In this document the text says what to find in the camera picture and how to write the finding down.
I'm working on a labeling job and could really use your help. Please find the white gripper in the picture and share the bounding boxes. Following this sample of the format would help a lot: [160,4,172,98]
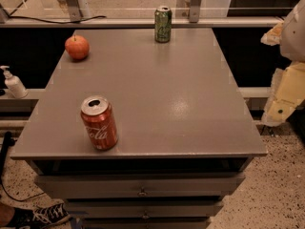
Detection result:
[260,0,305,127]

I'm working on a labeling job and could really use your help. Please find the red coke can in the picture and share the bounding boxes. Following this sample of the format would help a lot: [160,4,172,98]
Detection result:
[80,95,118,151]

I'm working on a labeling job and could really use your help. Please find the green soda can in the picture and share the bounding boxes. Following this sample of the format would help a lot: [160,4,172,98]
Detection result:
[154,6,173,43]

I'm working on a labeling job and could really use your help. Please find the grey drawer cabinet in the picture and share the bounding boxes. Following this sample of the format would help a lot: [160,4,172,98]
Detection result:
[13,29,266,229]

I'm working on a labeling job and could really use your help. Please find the top drawer knob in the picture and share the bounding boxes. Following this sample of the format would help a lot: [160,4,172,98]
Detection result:
[137,187,148,198]

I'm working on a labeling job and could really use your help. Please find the drawer knob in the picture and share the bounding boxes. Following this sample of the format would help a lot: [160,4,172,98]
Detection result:
[142,211,150,219]
[137,187,148,198]

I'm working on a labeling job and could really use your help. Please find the orange apple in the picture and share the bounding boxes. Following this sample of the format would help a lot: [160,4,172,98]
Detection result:
[65,34,90,60]

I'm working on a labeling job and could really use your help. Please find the white pump bottle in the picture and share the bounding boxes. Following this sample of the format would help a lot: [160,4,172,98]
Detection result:
[0,66,28,98]

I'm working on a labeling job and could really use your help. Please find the black white sneaker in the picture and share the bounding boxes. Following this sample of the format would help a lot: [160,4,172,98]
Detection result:
[4,203,70,229]

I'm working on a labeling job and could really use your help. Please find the black cable on ledge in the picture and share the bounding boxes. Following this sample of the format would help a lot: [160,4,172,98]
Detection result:
[6,0,107,25]

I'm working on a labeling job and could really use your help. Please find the black floor cable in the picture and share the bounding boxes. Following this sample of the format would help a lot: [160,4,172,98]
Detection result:
[0,175,46,203]

